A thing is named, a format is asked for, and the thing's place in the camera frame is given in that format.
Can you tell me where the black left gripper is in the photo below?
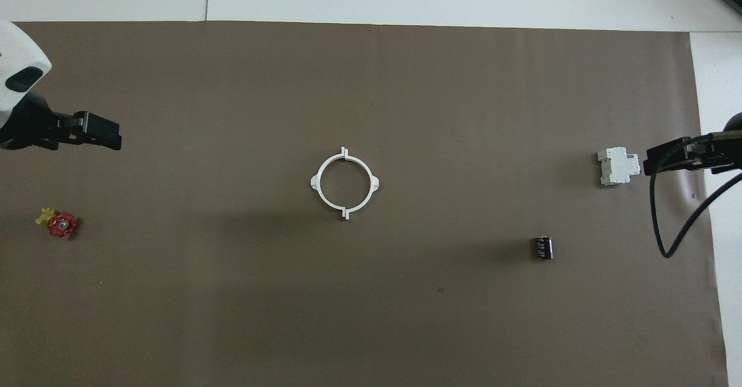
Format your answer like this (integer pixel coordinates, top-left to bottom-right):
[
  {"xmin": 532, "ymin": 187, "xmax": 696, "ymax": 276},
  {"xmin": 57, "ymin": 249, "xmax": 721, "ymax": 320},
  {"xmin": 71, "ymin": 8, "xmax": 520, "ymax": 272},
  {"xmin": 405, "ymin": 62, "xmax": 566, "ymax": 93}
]
[{"xmin": 0, "ymin": 89, "xmax": 123, "ymax": 151}]

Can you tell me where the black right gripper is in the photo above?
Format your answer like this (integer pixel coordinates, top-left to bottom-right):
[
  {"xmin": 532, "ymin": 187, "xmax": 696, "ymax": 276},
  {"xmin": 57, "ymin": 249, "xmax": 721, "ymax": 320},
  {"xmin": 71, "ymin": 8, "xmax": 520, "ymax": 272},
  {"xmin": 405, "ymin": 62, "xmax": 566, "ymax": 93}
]
[{"xmin": 643, "ymin": 112, "xmax": 742, "ymax": 174}]

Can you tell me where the white half-ring pipe clamp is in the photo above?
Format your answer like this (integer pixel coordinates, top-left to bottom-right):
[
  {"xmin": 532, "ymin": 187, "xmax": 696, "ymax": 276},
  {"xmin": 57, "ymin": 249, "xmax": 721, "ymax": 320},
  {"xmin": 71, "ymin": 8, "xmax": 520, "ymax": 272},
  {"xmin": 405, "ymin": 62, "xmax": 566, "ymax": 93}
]
[
  {"xmin": 310, "ymin": 147, "xmax": 347, "ymax": 221},
  {"xmin": 342, "ymin": 147, "xmax": 381, "ymax": 221}
]

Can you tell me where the white circuit breaker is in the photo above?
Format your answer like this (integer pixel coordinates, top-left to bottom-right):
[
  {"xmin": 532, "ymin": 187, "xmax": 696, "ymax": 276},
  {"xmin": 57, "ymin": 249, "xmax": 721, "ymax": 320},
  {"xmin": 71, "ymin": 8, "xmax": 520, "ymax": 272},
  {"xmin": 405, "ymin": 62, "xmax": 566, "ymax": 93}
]
[{"xmin": 597, "ymin": 147, "xmax": 642, "ymax": 187}]

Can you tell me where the red handwheel yellow valve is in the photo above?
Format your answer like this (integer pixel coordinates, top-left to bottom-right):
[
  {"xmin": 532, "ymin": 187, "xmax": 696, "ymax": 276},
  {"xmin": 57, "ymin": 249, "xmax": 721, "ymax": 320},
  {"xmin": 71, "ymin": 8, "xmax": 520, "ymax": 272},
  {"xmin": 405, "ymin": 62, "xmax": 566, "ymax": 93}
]
[{"xmin": 36, "ymin": 206, "xmax": 79, "ymax": 238}]

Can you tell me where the brown paper mat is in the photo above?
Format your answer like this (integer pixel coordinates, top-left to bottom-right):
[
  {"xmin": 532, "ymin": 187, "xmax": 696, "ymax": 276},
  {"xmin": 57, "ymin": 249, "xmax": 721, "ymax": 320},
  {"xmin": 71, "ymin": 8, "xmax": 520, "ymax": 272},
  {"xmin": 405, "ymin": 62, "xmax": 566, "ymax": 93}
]
[{"xmin": 0, "ymin": 21, "xmax": 730, "ymax": 387}]

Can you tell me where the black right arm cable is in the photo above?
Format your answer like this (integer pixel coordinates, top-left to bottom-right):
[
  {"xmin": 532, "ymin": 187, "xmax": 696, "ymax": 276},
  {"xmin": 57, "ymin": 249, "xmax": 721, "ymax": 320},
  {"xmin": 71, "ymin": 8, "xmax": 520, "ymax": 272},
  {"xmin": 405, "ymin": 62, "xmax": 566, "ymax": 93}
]
[{"xmin": 649, "ymin": 134, "xmax": 742, "ymax": 258}]

